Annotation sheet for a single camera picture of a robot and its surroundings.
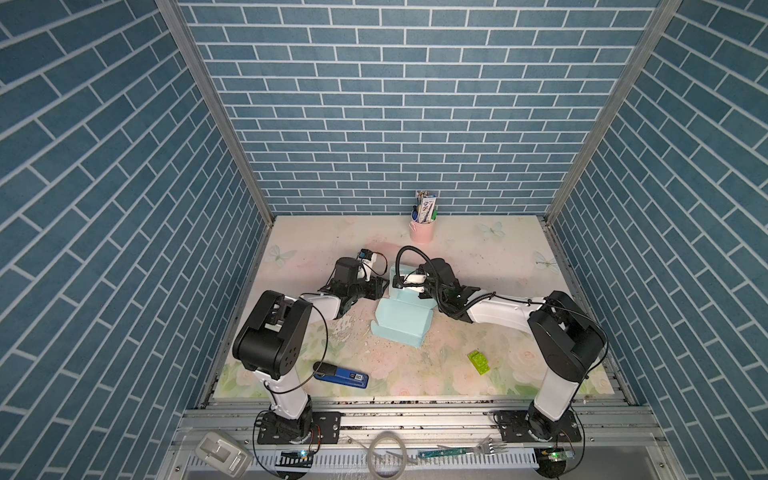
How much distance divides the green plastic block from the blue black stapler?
31 cm

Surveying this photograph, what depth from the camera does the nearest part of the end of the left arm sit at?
2.49ft

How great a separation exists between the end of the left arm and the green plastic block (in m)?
0.32

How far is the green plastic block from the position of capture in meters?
0.84

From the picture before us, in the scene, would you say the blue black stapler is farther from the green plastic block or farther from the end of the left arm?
the green plastic block
